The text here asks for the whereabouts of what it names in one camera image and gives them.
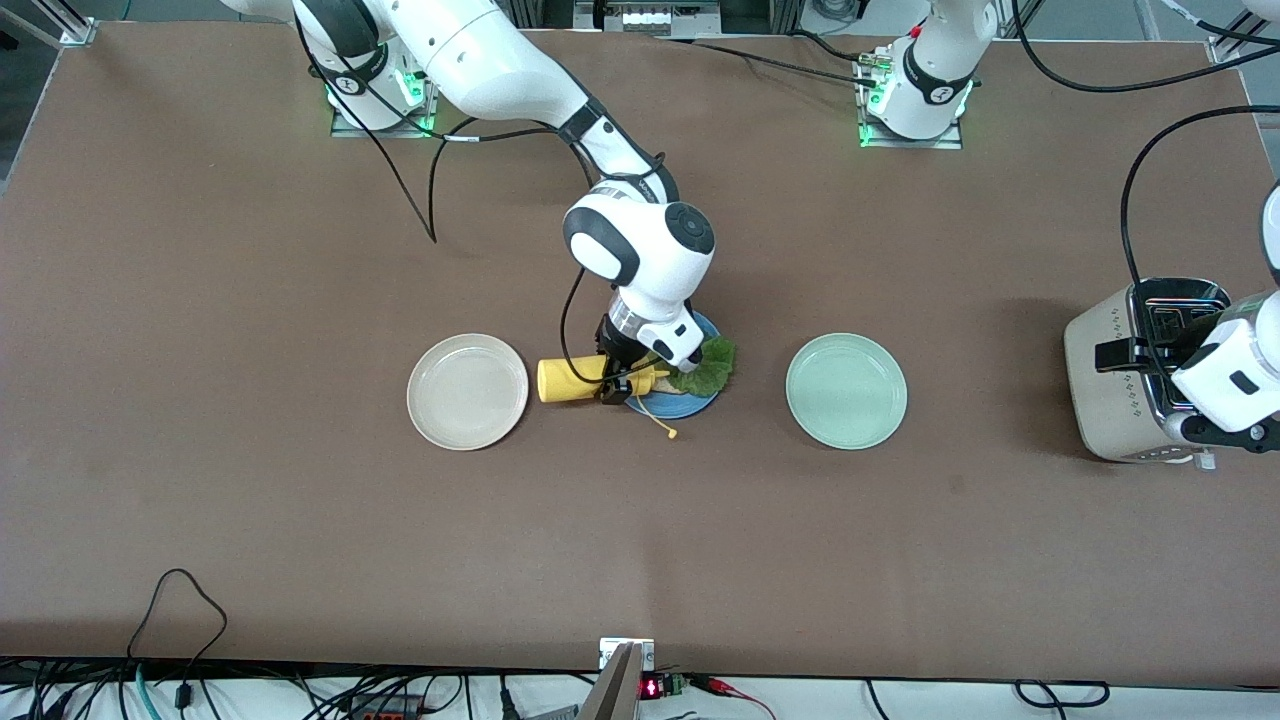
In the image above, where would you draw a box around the yellow squeeze bottle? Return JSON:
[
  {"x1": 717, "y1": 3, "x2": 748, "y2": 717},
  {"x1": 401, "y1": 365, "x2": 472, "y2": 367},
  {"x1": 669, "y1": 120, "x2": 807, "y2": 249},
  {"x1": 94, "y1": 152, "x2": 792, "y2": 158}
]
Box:
[{"x1": 537, "y1": 356, "x2": 681, "y2": 439}]

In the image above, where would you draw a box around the grey controller box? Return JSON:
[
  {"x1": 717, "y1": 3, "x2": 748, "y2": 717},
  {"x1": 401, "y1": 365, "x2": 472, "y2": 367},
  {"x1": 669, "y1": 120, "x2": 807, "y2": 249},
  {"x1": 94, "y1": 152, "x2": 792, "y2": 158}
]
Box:
[{"x1": 575, "y1": 0, "x2": 723, "y2": 36}]

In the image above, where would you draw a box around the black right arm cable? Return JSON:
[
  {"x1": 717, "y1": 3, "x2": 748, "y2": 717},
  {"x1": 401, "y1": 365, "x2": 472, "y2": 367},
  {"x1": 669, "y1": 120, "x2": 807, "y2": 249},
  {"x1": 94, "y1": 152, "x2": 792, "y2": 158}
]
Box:
[{"x1": 295, "y1": 10, "x2": 666, "y2": 386}]

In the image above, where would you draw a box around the black coiled cable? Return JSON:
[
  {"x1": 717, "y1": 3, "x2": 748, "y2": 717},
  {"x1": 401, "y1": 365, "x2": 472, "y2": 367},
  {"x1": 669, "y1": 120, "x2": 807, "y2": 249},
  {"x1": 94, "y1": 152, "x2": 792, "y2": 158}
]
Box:
[{"x1": 1014, "y1": 680, "x2": 1111, "y2": 709}]

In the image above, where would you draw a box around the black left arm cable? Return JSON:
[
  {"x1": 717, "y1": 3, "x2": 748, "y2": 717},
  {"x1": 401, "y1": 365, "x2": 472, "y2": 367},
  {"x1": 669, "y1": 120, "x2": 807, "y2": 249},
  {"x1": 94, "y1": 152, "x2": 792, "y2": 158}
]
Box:
[{"x1": 1012, "y1": 0, "x2": 1280, "y2": 401}]

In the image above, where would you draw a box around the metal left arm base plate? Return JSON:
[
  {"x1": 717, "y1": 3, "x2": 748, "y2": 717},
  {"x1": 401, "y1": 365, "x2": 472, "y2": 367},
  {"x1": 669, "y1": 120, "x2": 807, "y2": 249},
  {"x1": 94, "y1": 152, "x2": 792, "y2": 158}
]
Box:
[{"x1": 858, "y1": 55, "x2": 966, "y2": 151}]

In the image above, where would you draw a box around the green lettuce leaf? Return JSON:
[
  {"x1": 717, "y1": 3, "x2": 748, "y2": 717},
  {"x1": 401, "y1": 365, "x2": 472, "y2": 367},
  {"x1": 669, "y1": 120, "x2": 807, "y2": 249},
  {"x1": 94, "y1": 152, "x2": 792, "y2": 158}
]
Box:
[{"x1": 660, "y1": 336, "x2": 738, "y2": 395}]

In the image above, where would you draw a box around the thin black looped cable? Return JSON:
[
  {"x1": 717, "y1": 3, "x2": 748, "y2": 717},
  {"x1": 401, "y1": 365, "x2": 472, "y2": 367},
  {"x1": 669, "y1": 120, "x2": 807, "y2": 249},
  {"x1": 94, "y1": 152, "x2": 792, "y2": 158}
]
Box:
[{"x1": 127, "y1": 568, "x2": 229, "y2": 663}]

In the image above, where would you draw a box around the beige plate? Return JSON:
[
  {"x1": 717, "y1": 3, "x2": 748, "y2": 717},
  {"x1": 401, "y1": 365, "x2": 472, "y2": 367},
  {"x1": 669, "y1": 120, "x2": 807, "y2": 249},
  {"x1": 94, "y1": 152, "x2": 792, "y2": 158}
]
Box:
[{"x1": 406, "y1": 333, "x2": 530, "y2": 452}]

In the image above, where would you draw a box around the black cable to arm base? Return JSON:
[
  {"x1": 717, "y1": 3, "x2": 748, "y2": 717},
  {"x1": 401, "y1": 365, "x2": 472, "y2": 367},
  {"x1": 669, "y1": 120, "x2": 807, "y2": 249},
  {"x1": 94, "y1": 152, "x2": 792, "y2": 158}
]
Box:
[{"x1": 660, "y1": 35, "x2": 881, "y2": 86}]

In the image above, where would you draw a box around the pale green plate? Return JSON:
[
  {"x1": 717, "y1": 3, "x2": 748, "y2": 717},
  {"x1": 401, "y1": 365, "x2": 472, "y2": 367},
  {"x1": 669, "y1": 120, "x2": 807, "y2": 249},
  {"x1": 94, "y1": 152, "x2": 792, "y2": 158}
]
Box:
[{"x1": 785, "y1": 332, "x2": 909, "y2": 451}]

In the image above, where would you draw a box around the blue plate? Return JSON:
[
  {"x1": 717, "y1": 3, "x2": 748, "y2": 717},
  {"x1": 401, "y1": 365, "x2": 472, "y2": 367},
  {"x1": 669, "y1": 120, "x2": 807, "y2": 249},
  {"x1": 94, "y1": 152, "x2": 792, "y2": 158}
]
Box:
[{"x1": 622, "y1": 310, "x2": 723, "y2": 421}]

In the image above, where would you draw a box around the grey metal camera bracket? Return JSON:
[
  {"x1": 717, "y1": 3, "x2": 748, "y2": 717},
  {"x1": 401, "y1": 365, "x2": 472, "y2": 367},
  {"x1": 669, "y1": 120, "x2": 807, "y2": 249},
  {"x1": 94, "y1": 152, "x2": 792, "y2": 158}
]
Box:
[{"x1": 578, "y1": 637, "x2": 656, "y2": 720}]

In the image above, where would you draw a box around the cream and chrome toaster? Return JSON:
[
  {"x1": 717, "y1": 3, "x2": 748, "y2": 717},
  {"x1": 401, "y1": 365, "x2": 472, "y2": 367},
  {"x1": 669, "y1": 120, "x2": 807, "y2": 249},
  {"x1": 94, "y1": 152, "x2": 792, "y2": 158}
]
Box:
[{"x1": 1063, "y1": 277, "x2": 1236, "y2": 464}]

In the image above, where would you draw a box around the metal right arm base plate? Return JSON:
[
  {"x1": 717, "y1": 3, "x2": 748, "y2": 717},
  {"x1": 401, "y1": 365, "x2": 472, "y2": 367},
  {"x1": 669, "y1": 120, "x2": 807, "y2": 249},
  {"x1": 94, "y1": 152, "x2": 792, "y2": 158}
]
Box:
[{"x1": 330, "y1": 75, "x2": 441, "y2": 139}]

